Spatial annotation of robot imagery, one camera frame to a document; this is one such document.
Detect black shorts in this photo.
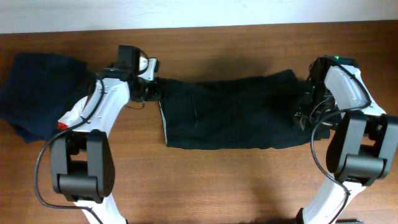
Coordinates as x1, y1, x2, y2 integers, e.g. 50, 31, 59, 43
159, 70, 330, 150

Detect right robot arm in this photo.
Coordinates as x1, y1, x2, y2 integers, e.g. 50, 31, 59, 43
294, 55, 397, 223

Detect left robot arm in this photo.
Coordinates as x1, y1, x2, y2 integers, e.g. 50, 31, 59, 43
46, 45, 160, 223

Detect folded dark grey garment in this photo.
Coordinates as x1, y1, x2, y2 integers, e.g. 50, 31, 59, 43
66, 70, 97, 111

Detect folded white garment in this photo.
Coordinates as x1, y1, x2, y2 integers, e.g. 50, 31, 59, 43
58, 96, 88, 127

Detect folded red garment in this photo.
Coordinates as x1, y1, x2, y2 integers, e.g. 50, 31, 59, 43
57, 122, 68, 130

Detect folded navy blue garment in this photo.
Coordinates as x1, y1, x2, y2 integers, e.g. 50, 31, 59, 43
1, 53, 88, 143

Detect right black cable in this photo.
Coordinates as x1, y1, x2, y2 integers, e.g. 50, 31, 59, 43
306, 57, 373, 224

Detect black cable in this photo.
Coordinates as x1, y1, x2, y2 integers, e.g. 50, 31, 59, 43
306, 57, 373, 224
33, 49, 150, 224

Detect left black cable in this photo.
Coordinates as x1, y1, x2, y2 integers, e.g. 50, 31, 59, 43
33, 49, 150, 224

